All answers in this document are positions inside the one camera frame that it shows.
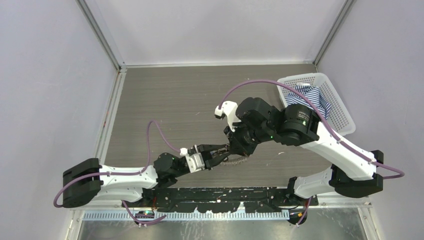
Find aluminium frame rail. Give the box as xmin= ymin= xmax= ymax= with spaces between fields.
xmin=64 ymin=64 xmax=128 ymax=240

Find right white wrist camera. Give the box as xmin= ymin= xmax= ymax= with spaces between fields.
xmin=214 ymin=101 xmax=241 ymax=132

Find numbered metal key ring disc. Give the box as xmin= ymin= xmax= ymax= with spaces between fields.
xmin=211 ymin=147 xmax=249 ymax=166

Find blue striped shirt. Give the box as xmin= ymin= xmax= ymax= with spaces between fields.
xmin=284 ymin=83 xmax=332 ymax=120

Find white plastic basket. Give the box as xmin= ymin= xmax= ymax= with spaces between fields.
xmin=278 ymin=73 xmax=356 ymax=136

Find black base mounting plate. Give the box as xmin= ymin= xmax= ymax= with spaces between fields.
xmin=126 ymin=187 xmax=318 ymax=213

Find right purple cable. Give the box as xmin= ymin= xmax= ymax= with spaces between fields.
xmin=216 ymin=79 xmax=406 ymax=180

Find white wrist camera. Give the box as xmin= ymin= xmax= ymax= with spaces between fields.
xmin=214 ymin=101 xmax=241 ymax=132
xmin=179 ymin=145 xmax=206 ymax=173

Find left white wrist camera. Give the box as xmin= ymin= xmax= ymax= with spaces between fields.
xmin=179 ymin=145 xmax=206 ymax=173

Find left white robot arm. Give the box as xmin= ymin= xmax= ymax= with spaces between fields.
xmin=53 ymin=144 xmax=230 ymax=209

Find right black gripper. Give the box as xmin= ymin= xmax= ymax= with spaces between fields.
xmin=223 ymin=116 xmax=273 ymax=157

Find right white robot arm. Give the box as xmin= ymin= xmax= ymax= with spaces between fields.
xmin=214 ymin=97 xmax=383 ymax=205

